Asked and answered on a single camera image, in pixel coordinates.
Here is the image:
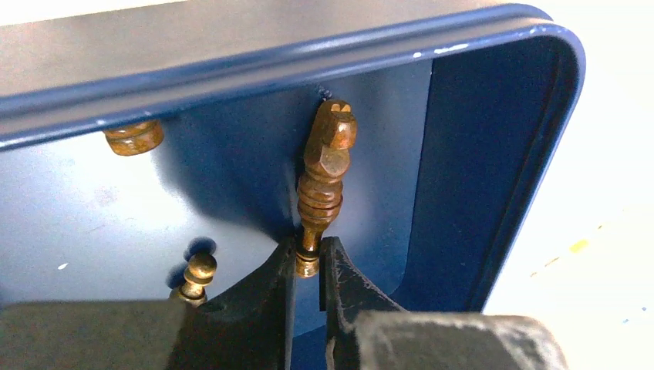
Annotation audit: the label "dark chess pieces in tray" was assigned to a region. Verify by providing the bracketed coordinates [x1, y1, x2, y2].
[103, 99, 358, 307]

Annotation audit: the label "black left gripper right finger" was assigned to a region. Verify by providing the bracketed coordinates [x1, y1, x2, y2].
[320, 237, 568, 369]

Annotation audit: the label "dark blue tin tray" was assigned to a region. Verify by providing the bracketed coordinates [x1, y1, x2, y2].
[0, 2, 587, 370]

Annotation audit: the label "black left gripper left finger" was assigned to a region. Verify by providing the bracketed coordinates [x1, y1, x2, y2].
[1, 239, 295, 369]

